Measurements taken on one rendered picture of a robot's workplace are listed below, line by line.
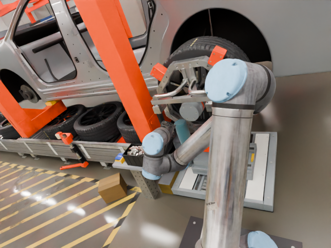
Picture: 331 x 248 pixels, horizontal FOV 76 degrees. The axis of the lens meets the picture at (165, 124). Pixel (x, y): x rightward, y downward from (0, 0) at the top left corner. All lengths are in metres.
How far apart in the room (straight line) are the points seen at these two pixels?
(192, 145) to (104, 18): 0.93
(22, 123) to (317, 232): 3.10
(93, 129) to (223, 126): 2.10
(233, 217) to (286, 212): 1.17
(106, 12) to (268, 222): 1.73
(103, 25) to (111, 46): 0.12
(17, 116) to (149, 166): 2.41
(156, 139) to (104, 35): 0.81
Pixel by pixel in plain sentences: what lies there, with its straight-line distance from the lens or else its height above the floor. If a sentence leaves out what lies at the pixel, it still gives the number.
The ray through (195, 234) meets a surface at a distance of 1.42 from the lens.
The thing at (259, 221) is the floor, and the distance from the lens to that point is 1.77.
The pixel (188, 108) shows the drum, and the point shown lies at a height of 0.88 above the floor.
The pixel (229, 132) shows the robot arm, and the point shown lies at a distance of 0.59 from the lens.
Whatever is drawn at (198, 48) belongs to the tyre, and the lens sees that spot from 1.38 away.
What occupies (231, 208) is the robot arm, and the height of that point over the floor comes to 0.97.
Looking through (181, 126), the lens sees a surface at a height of 0.73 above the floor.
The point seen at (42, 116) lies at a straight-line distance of 3.31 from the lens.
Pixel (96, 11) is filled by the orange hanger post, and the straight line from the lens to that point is 1.46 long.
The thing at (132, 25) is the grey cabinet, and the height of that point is 0.99.
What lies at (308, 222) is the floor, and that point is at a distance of 1.79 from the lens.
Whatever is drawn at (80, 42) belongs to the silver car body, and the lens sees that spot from 2.45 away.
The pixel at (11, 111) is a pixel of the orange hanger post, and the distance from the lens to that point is 3.14.
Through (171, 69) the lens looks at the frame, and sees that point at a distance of 1.39.
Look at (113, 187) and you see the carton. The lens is 2.14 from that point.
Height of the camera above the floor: 1.51
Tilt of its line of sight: 30 degrees down
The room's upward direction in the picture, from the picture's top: 21 degrees counter-clockwise
